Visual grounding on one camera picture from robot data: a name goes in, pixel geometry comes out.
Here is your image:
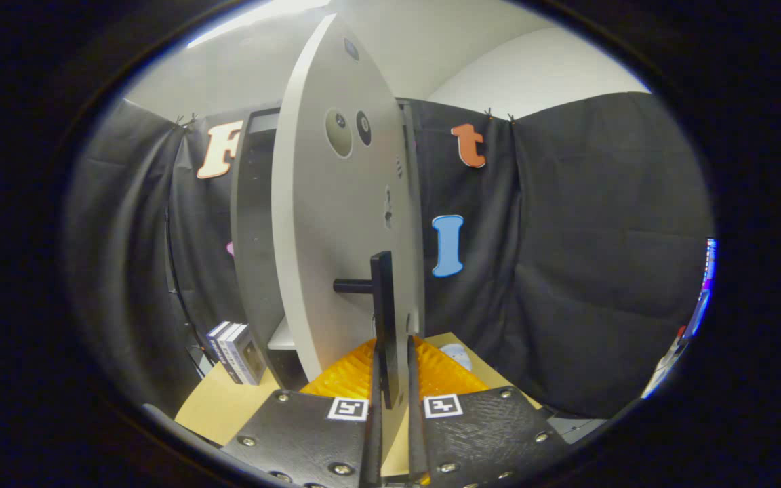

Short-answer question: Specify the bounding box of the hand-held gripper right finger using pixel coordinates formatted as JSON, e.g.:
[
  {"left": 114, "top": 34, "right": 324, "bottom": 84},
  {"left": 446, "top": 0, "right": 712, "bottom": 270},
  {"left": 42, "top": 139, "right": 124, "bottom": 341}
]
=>
[{"left": 406, "top": 335, "right": 571, "bottom": 488}]

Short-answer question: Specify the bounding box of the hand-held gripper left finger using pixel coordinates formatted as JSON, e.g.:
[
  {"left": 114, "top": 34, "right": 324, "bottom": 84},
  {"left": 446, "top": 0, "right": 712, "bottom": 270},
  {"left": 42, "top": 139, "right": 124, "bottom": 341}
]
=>
[{"left": 221, "top": 337, "right": 383, "bottom": 488}]

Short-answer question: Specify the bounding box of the black door handle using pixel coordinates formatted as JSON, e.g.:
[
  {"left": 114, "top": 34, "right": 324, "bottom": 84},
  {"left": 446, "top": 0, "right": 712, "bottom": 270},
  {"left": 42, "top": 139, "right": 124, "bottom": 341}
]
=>
[{"left": 333, "top": 251, "right": 401, "bottom": 411}]

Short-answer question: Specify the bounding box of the white cabinet door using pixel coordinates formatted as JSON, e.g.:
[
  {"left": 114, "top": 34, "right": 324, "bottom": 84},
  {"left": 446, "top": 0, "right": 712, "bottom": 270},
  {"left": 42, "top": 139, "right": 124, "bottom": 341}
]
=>
[{"left": 271, "top": 12, "right": 426, "bottom": 382}]

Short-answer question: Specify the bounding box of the pale blue plush toy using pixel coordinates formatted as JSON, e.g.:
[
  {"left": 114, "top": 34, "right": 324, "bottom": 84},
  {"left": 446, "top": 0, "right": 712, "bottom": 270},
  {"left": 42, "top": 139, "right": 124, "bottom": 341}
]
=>
[{"left": 439, "top": 342, "right": 474, "bottom": 372}]

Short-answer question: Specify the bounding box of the white cabinet shelf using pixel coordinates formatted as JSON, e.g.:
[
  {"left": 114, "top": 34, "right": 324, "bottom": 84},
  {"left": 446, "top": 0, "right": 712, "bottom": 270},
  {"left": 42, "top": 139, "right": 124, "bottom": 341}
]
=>
[{"left": 267, "top": 315, "right": 296, "bottom": 351}]

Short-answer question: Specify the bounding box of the grey cover book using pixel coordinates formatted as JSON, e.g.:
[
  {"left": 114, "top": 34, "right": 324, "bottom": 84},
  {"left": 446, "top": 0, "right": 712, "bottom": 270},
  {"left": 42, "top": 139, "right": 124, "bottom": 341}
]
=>
[{"left": 226, "top": 324, "right": 268, "bottom": 386}]

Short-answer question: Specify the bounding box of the dark spine book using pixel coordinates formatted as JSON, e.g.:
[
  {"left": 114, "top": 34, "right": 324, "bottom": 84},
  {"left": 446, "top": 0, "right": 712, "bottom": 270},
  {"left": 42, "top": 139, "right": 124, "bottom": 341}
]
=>
[{"left": 216, "top": 323, "right": 245, "bottom": 384}]

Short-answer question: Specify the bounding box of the blue spine book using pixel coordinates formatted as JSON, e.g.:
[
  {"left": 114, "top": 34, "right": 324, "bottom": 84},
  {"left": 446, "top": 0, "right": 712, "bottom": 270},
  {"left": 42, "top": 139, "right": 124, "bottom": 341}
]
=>
[{"left": 206, "top": 321, "right": 232, "bottom": 370}]

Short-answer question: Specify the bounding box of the grey cabinet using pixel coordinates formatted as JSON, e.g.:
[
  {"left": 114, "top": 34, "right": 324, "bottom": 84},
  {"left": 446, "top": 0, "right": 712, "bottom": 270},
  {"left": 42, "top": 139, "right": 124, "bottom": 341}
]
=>
[{"left": 230, "top": 98, "right": 425, "bottom": 390}]

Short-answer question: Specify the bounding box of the black backdrop cloth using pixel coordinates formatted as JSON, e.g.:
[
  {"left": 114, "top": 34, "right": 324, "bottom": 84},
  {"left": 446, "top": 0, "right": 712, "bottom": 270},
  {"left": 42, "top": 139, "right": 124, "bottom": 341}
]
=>
[{"left": 65, "top": 91, "right": 713, "bottom": 418}]

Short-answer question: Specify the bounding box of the white device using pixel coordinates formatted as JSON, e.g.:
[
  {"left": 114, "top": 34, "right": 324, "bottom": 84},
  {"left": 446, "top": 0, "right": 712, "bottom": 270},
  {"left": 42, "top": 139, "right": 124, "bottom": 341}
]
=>
[{"left": 641, "top": 332, "right": 689, "bottom": 397}]

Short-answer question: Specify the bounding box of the computer monitor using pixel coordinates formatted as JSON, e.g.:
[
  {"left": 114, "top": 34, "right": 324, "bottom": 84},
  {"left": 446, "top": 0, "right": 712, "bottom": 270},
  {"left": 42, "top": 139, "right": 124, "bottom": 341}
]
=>
[{"left": 682, "top": 237, "right": 718, "bottom": 340}]

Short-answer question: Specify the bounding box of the thin black cable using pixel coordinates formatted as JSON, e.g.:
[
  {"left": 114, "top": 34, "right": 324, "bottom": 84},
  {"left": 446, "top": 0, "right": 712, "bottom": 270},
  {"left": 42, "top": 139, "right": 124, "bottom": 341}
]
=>
[{"left": 163, "top": 203, "right": 208, "bottom": 367}]

